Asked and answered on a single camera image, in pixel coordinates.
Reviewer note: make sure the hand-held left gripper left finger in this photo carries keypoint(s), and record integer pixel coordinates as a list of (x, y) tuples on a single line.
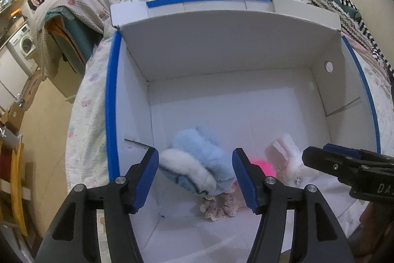
[(147, 178)]

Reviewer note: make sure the bed with printed sheet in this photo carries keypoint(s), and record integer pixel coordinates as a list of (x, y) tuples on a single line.
[(86, 115)]

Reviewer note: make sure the pink fluffy item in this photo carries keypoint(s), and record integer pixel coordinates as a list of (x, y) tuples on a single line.
[(262, 167)]

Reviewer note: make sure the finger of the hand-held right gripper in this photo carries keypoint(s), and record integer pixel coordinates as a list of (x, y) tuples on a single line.
[(344, 149), (323, 161)]

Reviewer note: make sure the patterned knitted blanket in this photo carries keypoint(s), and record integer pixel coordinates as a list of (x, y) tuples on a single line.
[(335, 11)]

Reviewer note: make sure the white washing machine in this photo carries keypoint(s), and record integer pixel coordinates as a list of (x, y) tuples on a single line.
[(23, 44)]

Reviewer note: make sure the light blue fluffy plush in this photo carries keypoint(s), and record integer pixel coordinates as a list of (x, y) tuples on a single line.
[(211, 150)]

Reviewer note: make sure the black and white striped cloth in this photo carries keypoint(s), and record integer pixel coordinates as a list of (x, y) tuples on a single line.
[(371, 36)]

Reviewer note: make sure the teal bed frame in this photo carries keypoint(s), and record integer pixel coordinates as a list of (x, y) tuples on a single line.
[(72, 35)]

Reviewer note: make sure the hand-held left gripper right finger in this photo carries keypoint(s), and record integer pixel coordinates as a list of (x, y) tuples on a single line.
[(246, 181)]

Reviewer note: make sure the person's right hand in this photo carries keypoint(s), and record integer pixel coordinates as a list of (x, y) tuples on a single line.
[(374, 227)]

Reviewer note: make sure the yellow and red rack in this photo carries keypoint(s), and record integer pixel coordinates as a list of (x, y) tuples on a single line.
[(15, 178)]

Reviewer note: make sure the white fluffy plush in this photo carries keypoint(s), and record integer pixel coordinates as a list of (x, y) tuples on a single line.
[(187, 169)]

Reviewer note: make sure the white kitchen base cabinet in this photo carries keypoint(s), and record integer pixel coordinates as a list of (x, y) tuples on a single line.
[(9, 78)]

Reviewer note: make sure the floral fabric scrunchie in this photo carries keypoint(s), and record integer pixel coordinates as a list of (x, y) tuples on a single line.
[(219, 205)]

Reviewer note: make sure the white cardboard box blue tape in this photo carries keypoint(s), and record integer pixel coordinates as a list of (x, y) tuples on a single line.
[(231, 102)]

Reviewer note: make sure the clear plastic packaged toy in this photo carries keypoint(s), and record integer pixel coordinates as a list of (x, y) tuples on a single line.
[(284, 147)]

